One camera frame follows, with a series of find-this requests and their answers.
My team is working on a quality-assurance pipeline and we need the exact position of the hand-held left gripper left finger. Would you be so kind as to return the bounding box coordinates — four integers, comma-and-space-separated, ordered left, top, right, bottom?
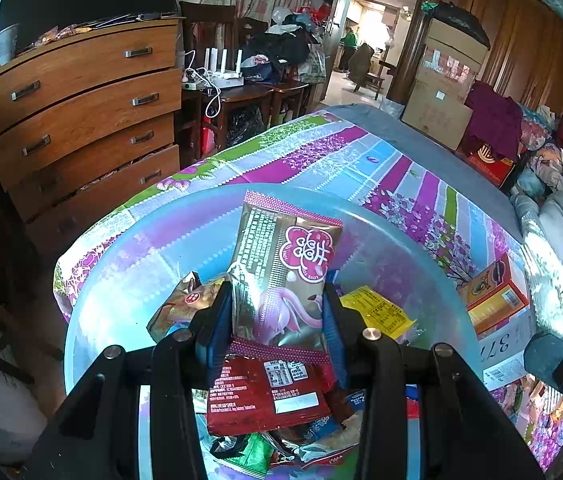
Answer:
22, 277, 235, 480

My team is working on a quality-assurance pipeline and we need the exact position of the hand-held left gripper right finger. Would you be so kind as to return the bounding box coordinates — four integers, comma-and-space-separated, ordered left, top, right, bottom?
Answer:
322, 282, 545, 480

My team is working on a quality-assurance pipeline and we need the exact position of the gold pink snack packet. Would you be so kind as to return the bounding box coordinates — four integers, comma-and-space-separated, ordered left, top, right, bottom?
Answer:
226, 189, 345, 366

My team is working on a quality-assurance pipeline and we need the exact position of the light blue plastic basin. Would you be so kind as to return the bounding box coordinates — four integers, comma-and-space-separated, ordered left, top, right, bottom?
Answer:
64, 182, 485, 480

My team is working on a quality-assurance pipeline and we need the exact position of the brown snack packet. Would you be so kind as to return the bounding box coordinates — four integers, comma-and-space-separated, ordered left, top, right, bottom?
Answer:
146, 271, 227, 343

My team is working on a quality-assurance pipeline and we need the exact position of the yellow snack packet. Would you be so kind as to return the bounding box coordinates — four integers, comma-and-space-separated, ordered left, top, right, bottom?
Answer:
339, 285, 412, 343

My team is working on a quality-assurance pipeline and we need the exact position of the white box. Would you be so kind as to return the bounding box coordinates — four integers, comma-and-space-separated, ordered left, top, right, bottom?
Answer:
476, 305, 537, 391

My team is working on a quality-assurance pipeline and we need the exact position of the large dark red snack packet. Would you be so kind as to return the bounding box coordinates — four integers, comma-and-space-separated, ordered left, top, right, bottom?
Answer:
206, 352, 335, 437

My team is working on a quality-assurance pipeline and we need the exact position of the orange box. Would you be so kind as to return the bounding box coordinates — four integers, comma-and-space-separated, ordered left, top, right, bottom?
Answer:
458, 252, 531, 337

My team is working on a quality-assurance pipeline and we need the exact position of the blue white snack packet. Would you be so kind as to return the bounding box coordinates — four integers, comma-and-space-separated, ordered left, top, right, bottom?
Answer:
291, 387, 369, 446

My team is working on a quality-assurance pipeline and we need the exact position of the red white snack packet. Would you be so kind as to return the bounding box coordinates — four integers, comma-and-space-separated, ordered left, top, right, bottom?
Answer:
296, 425, 362, 468

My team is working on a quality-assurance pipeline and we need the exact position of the green snack packet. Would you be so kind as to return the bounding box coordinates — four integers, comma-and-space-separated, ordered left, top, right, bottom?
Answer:
212, 432, 275, 478

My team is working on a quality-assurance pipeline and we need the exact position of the pile of colourful clothes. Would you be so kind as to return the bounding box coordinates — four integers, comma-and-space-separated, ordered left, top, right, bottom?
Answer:
516, 102, 563, 201

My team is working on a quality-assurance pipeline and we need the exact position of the red gift box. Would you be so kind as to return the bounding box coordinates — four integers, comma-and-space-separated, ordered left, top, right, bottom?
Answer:
456, 140, 517, 188

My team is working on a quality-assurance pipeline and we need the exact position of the large cardboard box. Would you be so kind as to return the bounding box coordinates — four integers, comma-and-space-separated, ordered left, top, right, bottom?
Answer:
400, 67, 475, 153

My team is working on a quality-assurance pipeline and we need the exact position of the dark wooden chair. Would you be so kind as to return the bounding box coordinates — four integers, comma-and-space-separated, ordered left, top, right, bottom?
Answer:
236, 17, 312, 126
179, 1, 272, 156

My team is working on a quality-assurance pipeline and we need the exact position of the white power strip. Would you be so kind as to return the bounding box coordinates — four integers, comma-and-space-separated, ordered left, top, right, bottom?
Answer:
182, 67, 222, 121

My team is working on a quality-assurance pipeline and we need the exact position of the white router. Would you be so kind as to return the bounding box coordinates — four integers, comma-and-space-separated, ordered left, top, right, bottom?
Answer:
204, 47, 243, 87

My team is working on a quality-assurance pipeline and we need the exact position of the maroon cloth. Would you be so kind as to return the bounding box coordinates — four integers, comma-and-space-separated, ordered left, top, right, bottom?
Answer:
464, 81, 525, 161

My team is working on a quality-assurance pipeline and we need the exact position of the dark coat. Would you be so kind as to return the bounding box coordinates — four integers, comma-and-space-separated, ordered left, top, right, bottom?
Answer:
349, 42, 377, 93

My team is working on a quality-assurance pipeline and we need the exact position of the wooden dresser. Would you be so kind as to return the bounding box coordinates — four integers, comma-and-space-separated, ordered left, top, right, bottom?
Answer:
0, 17, 185, 256

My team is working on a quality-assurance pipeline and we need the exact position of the pile of dark clothes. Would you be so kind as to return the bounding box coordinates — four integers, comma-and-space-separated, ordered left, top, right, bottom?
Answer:
242, 7, 327, 86

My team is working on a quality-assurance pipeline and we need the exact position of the red printed cardboard box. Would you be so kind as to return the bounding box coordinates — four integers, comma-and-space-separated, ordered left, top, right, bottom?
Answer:
414, 45, 482, 91

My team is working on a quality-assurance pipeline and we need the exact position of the plain cardboard box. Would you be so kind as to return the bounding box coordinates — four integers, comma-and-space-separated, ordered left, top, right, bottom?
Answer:
424, 17, 489, 68

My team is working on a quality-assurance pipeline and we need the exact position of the black bag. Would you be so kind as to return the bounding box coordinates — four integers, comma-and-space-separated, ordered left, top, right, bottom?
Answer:
421, 1, 491, 51

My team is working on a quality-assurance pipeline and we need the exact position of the wooden wardrobe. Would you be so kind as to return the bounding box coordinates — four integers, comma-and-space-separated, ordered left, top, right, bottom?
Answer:
389, 0, 563, 111

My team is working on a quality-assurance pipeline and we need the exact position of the white paper cup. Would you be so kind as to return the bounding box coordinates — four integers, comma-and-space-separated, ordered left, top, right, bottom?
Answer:
0, 25, 21, 66

